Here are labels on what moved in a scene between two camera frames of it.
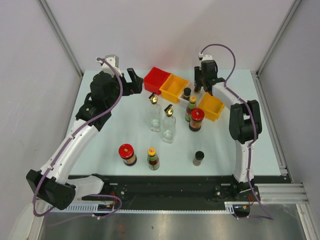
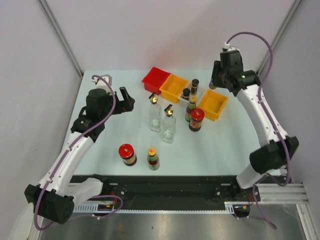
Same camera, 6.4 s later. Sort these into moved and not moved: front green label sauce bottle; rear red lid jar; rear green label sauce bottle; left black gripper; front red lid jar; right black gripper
Moved: right black gripper; left black gripper
Not moved: rear green label sauce bottle; front red lid jar; front green label sauce bottle; rear red lid jar
